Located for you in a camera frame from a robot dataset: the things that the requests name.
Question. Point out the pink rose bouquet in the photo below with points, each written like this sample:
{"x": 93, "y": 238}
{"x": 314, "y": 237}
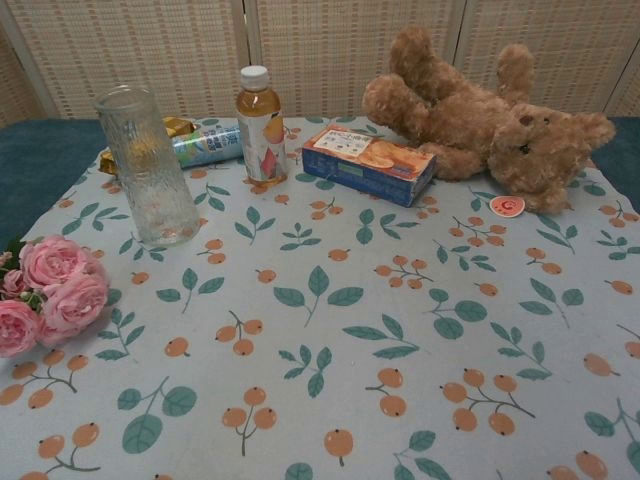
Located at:
{"x": 70, "y": 300}

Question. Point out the clear textured glass vase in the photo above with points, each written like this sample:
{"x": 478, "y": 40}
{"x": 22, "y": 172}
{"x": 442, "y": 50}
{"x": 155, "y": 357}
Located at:
{"x": 150, "y": 200}

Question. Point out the blue orange cookie box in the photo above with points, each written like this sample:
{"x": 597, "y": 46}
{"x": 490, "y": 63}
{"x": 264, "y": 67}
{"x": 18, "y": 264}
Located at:
{"x": 365, "y": 160}

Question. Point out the floral fruit print tablecloth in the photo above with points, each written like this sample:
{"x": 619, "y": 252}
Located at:
{"x": 320, "y": 350}

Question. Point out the tea bottle with white cap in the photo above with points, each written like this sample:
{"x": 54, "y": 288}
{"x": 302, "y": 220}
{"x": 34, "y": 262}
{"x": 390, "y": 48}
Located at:
{"x": 260, "y": 140}

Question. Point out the brown plush teddy bear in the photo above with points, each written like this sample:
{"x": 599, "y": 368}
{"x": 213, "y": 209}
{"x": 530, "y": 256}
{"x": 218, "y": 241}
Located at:
{"x": 450, "y": 125}

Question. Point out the gold foil snack packet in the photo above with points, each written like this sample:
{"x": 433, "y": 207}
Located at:
{"x": 181, "y": 125}

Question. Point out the woven bamboo folding screen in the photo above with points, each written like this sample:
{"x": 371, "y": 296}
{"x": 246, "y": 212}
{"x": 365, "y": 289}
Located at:
{"x": 320, "y": 50}

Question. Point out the dark blue table cover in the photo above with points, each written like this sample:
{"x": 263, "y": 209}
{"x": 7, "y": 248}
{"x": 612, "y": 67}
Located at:
{"x": 40, "y": 150}

